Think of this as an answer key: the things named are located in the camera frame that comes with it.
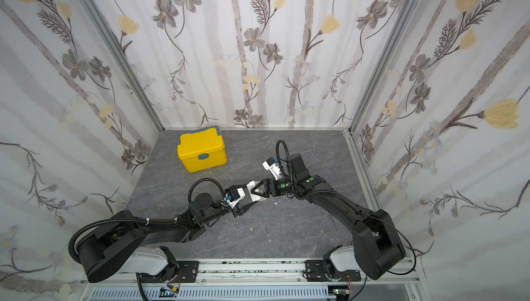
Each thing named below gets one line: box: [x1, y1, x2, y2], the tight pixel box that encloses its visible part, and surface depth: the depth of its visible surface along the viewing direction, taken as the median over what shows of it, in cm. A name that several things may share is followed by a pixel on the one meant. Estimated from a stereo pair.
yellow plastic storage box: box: [177, 125, 228, 173], surface depth 98 cm
